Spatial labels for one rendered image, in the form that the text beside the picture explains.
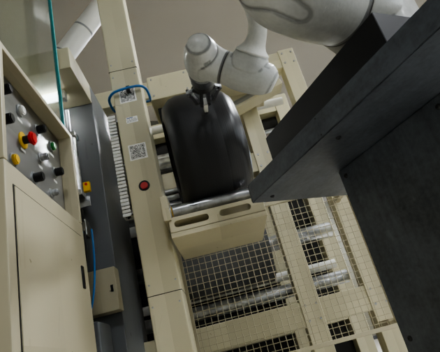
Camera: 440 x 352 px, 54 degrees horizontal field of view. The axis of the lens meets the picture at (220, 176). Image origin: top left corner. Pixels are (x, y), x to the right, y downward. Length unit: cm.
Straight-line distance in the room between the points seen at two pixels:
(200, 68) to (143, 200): 66
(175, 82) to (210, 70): 102
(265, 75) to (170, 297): 86
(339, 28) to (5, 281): 83
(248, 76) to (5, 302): 84
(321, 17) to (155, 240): 115
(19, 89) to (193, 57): 56
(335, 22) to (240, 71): 54
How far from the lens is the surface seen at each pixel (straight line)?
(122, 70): 209
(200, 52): 128
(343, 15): 81
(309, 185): 86
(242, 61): 129
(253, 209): 159
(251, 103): 241
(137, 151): 184
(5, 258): 105
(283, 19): 76
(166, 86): 231
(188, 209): 163
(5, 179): 112
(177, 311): 163
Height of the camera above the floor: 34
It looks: 23 degrees up
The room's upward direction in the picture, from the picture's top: 15 degrees counter-clockwise
